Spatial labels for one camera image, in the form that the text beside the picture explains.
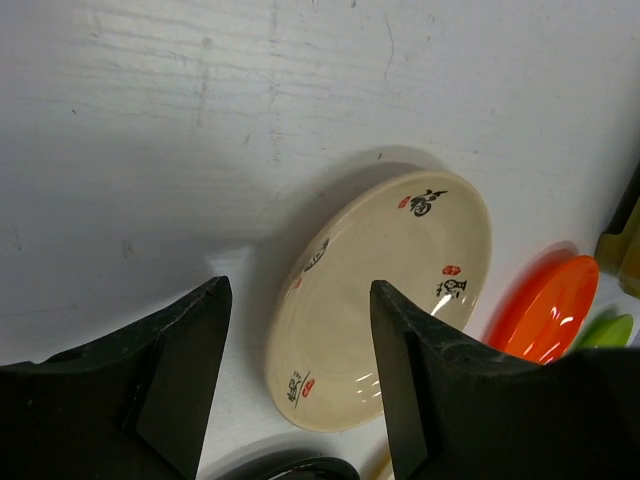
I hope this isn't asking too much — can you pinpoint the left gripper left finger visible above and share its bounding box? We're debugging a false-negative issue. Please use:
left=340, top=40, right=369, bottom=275
left=1, top=276, right=232, bottom=479

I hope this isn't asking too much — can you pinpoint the cream plate with calligraphy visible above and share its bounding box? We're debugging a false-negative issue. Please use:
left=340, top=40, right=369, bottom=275
left=264, top=170, right=492, bottom=433

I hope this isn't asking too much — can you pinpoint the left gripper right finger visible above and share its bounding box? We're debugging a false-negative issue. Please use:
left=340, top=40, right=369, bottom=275
left=370, top=280, right=639, bottom=479

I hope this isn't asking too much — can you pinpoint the black round plate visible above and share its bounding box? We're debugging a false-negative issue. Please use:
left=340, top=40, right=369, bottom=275
left=220, top=456, right=360, bottom=480

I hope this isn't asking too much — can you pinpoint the lime green round plate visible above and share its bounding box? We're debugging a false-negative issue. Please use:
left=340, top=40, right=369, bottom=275
left=571, top=314, right=634, bottom=351

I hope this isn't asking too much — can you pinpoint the orange round plate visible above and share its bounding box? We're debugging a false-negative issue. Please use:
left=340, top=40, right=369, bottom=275
left=484, top=249, right=599, bottom=365

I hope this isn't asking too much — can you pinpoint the olive green plastic bin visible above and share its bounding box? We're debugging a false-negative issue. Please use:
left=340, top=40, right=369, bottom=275
left=594, top=167, right=639, bottom=299

